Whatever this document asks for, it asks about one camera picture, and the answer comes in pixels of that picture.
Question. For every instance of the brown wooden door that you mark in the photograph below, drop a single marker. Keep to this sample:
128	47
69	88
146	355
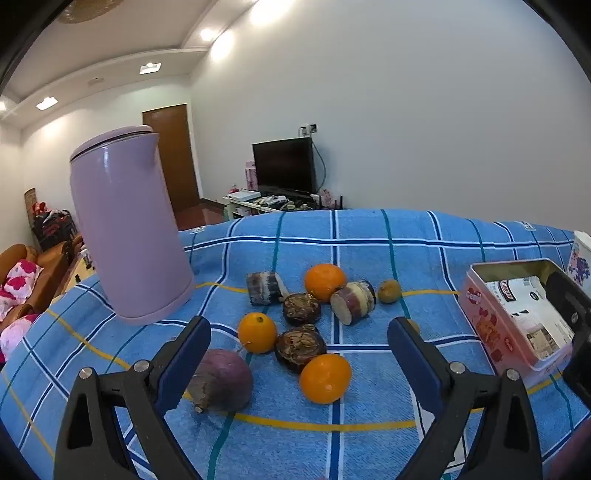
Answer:
178	152

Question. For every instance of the white set-top box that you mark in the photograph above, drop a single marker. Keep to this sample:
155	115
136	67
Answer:
244	194

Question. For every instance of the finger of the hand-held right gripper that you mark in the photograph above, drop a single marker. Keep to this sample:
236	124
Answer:
565	300

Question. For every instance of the orange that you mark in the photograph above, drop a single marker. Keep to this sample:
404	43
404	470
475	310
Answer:
325	281
325	378
257	332

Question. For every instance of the dark brown round fruit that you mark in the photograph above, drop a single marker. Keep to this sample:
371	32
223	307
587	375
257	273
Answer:
301	308
300	347

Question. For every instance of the round ceiling lamp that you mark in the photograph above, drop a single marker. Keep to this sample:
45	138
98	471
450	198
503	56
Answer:
90	9

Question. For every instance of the pink tin box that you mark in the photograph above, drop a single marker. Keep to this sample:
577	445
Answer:
485	323

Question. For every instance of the white television stand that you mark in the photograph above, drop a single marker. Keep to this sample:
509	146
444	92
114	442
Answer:
240	208

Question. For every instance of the small brown fruit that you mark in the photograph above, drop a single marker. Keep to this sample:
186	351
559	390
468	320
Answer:
389	291
414	326

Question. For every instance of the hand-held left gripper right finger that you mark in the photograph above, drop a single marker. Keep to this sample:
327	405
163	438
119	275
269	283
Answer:
413	364

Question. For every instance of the black television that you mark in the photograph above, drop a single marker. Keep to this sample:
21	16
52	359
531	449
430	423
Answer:
284	164

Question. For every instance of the orange leather sofa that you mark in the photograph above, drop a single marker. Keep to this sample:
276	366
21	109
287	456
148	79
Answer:
51	267

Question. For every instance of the wooden coffee table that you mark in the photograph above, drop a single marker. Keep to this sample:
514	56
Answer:
81	272

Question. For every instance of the white floral cup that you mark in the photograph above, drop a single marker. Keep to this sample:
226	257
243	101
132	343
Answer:
581	263

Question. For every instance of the purple kettle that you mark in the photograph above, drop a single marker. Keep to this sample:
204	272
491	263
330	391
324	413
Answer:
129	230

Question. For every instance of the pink floral pillow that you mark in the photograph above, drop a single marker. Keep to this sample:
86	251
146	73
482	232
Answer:
21	277
14	334
9	304

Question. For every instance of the blue plaid blanket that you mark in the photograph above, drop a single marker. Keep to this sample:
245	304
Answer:
360	240

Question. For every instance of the wall socket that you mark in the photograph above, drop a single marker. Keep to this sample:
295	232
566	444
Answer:
308	129

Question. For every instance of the pink floral bag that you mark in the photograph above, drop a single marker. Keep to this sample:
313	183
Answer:
328	197

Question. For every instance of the red and black clothes pile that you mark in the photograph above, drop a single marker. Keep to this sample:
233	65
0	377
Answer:
53	226

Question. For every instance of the black router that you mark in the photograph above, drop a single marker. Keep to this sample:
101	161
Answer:
338	203

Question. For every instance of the purple sweet potato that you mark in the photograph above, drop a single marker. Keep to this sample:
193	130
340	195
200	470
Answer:
224	381

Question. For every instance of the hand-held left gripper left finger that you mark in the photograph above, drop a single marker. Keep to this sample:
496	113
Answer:
182	364

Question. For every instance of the white printed packet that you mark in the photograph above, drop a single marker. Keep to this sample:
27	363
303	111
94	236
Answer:
526	314

